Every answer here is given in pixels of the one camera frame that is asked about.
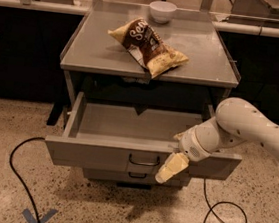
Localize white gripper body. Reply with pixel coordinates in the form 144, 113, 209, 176
179, 117, 234, 162

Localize grey top drawer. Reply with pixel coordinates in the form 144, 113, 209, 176
41, 86, 248, 187

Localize grey drawer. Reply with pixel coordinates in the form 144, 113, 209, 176
82, 168, 190, 188
41, 86, 248, 187

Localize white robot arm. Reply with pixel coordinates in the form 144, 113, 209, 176
155, 97, 279, 184

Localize grey drawer cabinet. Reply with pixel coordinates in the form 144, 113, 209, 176
46, 0, 249, 199

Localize grey bottom drawer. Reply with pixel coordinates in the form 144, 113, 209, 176
82, 168, 190, 188

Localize brown yellow chip bag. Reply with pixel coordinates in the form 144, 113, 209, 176
107, 17, 189, 79

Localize white bowl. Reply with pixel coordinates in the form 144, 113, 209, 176
149, 1, 177, 24

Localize blue tape floor mark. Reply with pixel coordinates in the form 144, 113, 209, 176
22, 208, 58, 223

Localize black cable right floor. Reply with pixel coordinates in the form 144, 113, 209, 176
198, 178, 252, 223

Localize black cable floor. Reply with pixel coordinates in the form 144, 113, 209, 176
198, 178, 252, 223
1, 133, 54, 223

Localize black cable left floor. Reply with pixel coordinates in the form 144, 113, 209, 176
1, 133, 54, 223

